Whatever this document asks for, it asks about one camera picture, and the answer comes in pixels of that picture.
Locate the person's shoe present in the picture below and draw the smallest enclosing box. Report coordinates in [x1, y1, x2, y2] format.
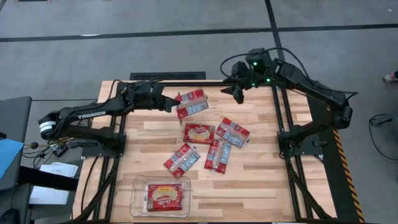
[382, 70, 398, 84]

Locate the red microwave popcorn bag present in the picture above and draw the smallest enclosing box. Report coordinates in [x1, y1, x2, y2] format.
[163, 142, 201, 179]
[203, 138, 233, 175]
[174, 89, 210, 121]
[215, 117, 251, 149]
[146, 183, 184, 212]
[182, 123, 216, 146]

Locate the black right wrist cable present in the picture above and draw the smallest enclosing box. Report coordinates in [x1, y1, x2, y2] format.
[220, 47, 312, 82]

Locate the clear plastic bin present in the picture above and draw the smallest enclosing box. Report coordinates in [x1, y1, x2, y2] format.
[129, 174, 192, 218]

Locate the small black device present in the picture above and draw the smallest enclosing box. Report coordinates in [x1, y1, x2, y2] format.
[49, 143, 69, 158]

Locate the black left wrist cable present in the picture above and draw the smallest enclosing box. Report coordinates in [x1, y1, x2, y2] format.
[105, 79, 125, 105]

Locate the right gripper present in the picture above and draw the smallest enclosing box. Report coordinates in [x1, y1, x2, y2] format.
[220, 60, 277, 105]

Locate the black flat bar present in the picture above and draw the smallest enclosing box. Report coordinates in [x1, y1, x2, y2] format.
[17, 166, 80, 192]

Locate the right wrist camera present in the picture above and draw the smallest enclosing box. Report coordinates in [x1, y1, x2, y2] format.
[233, 61, 249, 78]

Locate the black power cable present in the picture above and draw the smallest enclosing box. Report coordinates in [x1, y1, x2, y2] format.
[80, 157, 100, 215]

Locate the white paper sheet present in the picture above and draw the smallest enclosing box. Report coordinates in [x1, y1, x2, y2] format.
[29, 185, 71, 206]
[39, 161, 79, 179]

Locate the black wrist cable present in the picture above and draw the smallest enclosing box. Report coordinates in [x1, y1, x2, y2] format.
[105, 79, 125, 105]
[220, 47, 312, 82]

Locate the black metal table frame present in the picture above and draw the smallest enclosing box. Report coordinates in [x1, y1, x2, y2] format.
[73, 80, 338, 223]

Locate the dark floor device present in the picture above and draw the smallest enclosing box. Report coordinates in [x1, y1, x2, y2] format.
[371, 112, 398, 127]

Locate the black round object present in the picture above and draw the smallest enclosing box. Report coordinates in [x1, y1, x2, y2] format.
[0, 208, 21, 224]

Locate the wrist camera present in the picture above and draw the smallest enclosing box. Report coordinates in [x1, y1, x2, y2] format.
[233, 61, 249, 78]
[132, 81, 153, 94]

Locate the yellow cable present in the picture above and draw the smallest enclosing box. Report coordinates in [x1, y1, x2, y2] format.
[54, 136, 77, 146]

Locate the black yellow hazard strip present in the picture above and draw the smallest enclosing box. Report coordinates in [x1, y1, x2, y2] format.
[303, 82, 366, 223]

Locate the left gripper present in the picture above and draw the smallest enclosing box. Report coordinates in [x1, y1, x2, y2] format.
[123, 80, 182, 113]

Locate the black floor cable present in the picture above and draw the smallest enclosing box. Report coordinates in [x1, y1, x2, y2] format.
[368, 113, 398, 162]

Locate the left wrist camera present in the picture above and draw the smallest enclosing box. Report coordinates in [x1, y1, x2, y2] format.
[132, 81, 153, 94]

